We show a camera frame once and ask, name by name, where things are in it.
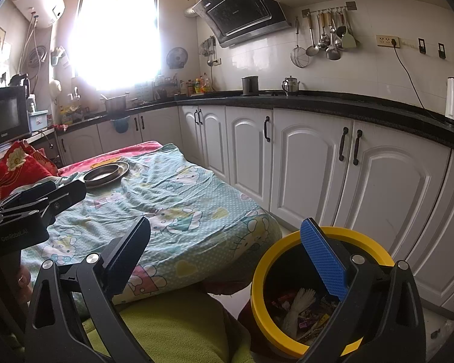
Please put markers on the small wall fan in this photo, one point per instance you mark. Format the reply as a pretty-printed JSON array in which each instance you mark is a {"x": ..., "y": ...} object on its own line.
[{"x": 177, "y": 58}]

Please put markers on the kitchen window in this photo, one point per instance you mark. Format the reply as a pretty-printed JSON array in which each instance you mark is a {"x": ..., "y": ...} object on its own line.
[{"x": 113, "y": 34}]

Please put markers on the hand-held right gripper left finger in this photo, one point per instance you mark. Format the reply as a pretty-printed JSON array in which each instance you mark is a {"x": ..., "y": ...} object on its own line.
[{"x": 130, "y": 249}]

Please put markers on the small hanging cooking tools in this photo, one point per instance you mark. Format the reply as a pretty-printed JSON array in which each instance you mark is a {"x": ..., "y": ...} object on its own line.
[{"x": 209, "y": 49}]

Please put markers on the red floral blanket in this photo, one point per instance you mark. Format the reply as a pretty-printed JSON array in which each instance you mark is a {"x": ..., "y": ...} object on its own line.
[{"x": 22, "y": 162}]

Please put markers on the beige wall power outlet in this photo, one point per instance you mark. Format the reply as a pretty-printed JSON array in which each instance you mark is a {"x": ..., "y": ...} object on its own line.
[{"x": 387, "y": 41}]

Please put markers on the black metal canister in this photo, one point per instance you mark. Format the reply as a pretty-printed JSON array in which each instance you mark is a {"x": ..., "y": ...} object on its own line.
[{"x": 250, "y": 86}]

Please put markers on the black microwave oven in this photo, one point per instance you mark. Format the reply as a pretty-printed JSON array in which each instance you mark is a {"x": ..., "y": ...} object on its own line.
[{"x": 3, "y": 115}]

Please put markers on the yellow-green cloth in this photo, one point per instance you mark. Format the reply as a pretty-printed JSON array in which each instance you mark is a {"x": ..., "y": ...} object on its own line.
[{"x": 174, "y": 325}]

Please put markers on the row of hanging kitchen utensils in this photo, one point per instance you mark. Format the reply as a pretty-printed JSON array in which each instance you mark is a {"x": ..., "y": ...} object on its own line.
[{"x": 299, "y": 58}]

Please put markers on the yellow-rimmed black trash bin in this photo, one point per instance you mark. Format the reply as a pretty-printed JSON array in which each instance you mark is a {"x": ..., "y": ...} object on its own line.
[{"x": 363, "y": 232}]

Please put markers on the countertop dish rack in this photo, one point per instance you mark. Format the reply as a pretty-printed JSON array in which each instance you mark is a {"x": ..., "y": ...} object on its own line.
[{"x": 167, "y": 87}]

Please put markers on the white lower kitchen cabinets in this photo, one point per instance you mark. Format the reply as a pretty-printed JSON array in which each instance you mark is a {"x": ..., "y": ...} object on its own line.
[{"x": 389, "y": 196}]

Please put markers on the group of condiment bottles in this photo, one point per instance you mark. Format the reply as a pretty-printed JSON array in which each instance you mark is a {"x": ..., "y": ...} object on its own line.
[{"x": 200, "y": 85}]

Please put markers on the steel cooking pot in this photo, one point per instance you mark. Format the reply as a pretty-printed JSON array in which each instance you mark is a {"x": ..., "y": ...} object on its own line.
[{"x": 114, "y": 104}]

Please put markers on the pink blanket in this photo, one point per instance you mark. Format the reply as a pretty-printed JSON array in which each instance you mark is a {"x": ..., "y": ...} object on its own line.
[{"x": 136, "y": 149}]

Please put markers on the round metal plate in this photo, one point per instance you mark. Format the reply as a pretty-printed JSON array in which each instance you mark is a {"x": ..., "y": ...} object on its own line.
[{"x": 106, "y": 176}]

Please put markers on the pale plastic storage box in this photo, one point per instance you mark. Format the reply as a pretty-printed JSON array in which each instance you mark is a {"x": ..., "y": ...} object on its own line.
[{"x": 38, "y": 121}]

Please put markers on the dark red cloth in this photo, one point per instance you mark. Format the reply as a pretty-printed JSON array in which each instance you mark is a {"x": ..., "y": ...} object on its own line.
[{"x": 246, "y": 314}]

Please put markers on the clear plastic bag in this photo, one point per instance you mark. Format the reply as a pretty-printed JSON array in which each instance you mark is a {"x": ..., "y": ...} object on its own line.
[{"x": 440, "y": 334}]

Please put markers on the light blue cartoon blanket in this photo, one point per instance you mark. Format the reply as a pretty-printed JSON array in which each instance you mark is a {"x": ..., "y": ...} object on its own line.
[{"x": 196, "y": 196}]

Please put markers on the black kitchen countertop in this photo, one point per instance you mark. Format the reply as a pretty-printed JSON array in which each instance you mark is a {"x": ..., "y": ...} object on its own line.
[{"x": 363, "y": 102}]

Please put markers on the blue hanging basket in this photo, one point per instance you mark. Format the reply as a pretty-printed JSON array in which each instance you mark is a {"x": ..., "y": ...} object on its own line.
[{"x": 120, "y": 125}]

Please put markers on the white wall holder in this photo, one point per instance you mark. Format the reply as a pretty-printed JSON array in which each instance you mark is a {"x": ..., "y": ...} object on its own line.
[{"x": 59, "y": 56}]

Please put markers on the person's left hand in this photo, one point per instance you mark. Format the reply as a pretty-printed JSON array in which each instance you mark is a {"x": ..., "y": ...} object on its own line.
[{"x": 24, "y": 279}]

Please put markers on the black range hood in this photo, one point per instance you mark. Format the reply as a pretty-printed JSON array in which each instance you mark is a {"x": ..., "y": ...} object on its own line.
[{"x": 242, "y": 11}]

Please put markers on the wall utensil rail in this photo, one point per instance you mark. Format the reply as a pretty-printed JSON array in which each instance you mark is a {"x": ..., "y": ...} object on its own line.
[{"x": 329, "y": 9}]

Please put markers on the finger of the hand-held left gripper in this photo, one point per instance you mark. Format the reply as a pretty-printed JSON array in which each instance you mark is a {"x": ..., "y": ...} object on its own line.
[
  {"x": 68, "y": 194},
  {"x": 26, "y": 194}
]

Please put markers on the steel teapot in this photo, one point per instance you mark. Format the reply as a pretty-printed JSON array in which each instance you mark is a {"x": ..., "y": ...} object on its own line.
[{"x": 290, "y": 86}]

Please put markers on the black kettle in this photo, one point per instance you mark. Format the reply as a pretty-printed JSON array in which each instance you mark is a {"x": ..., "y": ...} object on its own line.
[{"x": 19, "y": 81}]

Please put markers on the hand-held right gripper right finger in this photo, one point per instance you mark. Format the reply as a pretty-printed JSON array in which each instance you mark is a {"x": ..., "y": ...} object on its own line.
[{"x": 325, "y": 261}]

